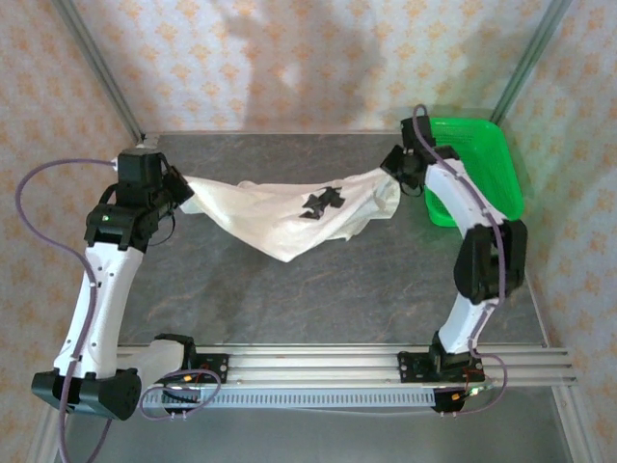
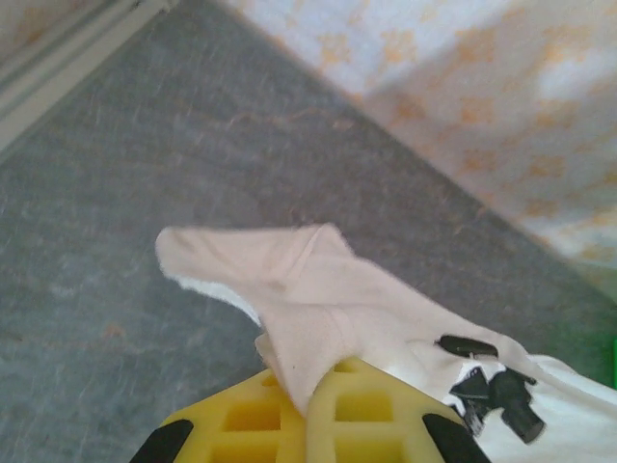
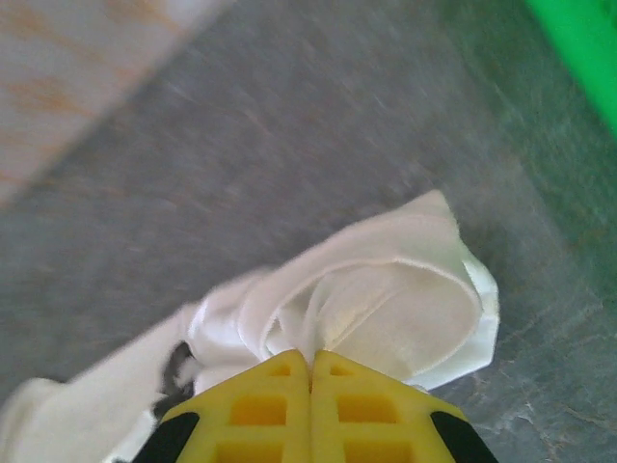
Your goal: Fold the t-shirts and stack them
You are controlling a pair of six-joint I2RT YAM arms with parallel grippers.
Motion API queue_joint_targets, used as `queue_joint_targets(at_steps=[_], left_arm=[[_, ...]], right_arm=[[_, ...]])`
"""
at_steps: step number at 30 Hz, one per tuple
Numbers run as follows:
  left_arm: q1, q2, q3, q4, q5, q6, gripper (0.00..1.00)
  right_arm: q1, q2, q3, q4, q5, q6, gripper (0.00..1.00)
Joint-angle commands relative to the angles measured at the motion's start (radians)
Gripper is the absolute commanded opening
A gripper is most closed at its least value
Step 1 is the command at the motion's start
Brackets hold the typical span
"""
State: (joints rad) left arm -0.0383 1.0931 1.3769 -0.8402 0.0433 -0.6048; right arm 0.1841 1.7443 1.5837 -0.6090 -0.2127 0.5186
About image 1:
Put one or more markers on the aluminium frame post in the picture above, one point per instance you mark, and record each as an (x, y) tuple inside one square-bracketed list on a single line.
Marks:
[(99, 67), (528, 60)]

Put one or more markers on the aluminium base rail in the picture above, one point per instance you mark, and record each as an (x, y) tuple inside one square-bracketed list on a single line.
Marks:
[(313, 366)]

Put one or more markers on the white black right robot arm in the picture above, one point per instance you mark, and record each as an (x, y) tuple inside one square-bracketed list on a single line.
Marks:
[(463, 202)]

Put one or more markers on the white t-shirt with black print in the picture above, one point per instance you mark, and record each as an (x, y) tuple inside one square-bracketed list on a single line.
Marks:
[(270, 217)]

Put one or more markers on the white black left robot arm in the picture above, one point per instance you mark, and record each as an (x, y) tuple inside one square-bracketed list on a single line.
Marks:
[(106, 299)]

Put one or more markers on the green plastic basket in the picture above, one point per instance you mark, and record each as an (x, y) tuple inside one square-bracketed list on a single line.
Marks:
[(487, 164)]

